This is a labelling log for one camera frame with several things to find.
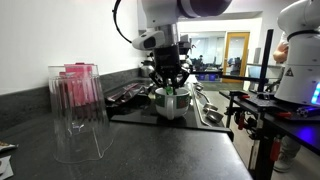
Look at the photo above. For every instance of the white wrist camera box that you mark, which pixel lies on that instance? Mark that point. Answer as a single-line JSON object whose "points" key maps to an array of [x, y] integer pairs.
{"points": [[146, 40]]}

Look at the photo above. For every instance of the green marker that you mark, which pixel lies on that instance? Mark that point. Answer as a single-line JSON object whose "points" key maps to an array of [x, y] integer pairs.
{"points": [[169, 90]]}

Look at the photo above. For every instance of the silver kettle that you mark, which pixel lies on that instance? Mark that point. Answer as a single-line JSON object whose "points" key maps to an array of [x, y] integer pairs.
{"points": [[146, 69]]}

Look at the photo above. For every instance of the black vertical pole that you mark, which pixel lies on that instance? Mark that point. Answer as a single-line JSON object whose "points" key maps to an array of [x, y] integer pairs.
{"points": [[265, 60]]}

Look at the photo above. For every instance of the silver stove knob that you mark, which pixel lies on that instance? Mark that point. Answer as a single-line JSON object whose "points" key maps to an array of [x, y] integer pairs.
{"points": [[210, 107], [199, 87], [215, 116]]}

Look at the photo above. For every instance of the white shoe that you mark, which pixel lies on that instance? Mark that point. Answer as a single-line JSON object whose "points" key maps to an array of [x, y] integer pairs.
{"points": [[285, 163]]}

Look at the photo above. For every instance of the white mug with green print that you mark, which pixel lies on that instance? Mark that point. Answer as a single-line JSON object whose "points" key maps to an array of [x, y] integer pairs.
{"points": [[173, 103]]}

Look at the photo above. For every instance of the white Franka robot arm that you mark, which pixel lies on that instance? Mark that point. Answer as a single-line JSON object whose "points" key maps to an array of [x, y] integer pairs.
{"points": [[300, 66]]}

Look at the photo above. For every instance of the stainless steel glass-top stove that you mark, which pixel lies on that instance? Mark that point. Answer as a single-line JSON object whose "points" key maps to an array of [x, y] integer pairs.
{"points": [[146, 115]]}

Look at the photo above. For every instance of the orange framed door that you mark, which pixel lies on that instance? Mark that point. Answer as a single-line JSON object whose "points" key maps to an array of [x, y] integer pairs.
{"points": [[236, 56]]}

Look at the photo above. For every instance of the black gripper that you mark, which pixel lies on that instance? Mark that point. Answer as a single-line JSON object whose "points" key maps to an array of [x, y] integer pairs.
{"points": [[167, 60]]}

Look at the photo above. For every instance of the small snack packet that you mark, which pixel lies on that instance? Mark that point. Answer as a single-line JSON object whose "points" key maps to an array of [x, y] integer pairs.
{"points": [[6, 146]]}

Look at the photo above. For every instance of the clear ribbed plastic container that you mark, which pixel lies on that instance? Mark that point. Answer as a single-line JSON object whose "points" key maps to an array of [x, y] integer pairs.
{"points": [[80, 126]]}

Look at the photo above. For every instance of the black robot mounting cart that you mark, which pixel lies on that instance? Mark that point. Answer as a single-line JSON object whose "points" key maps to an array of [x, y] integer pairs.
{"points": [[266, 106]]}

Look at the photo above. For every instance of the dark foil wrappers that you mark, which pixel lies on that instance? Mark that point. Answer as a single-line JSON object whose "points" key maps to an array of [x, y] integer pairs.
{"points": [[128, 93]]}

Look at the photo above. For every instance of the person forearm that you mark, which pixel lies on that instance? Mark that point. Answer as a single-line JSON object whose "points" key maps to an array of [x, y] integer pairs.
{"points": [[281, 51]]}

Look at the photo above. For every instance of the grey paper sheet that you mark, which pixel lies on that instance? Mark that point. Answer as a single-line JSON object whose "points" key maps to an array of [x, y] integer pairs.
{"points": [[5, 168]]}

